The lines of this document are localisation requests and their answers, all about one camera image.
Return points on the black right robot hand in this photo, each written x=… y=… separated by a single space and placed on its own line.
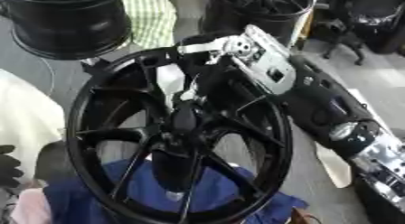
x=213 y=72

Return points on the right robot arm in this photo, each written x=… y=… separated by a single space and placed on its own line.
x=316 y=104

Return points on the white pin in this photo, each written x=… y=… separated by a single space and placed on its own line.
x=187 y=94

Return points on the black wheel rim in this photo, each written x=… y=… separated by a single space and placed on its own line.
x=68 y=23
x=263 y=9

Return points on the black spoked wheel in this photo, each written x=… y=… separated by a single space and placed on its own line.
x=108 y=134

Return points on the white flat board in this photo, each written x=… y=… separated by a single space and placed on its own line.
x=335 y=167

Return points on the black office chair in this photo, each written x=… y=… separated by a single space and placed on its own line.
x=377 y=20

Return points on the person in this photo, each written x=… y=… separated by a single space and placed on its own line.
x=26 y=113

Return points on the person's hand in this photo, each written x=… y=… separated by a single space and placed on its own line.
x=8 y=167

